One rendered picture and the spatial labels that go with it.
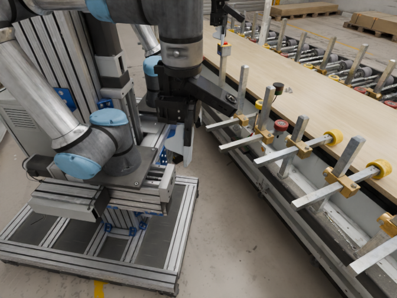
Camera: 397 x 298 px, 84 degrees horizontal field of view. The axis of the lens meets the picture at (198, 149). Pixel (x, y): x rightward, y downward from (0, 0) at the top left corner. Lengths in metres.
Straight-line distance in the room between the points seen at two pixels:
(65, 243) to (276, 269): 1.46
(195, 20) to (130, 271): 1.43
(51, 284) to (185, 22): 1.87
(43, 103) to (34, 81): 0.05
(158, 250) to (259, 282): 0.72
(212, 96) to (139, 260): 1.34
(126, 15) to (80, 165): 0.42
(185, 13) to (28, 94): 0.45
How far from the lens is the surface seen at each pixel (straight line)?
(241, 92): 1.49
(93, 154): 0.71
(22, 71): 0.69
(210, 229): 1.91
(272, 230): 1.99
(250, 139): 1.32
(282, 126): 1.40
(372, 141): 1.53
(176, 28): 0.39
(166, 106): 0.45
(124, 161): 0.87
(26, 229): 2.06
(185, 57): 0.40
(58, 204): 1.03
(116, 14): 0.44
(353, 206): 1.42
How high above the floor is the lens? 1.67
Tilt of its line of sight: 41 degrees down
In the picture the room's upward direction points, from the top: straight up
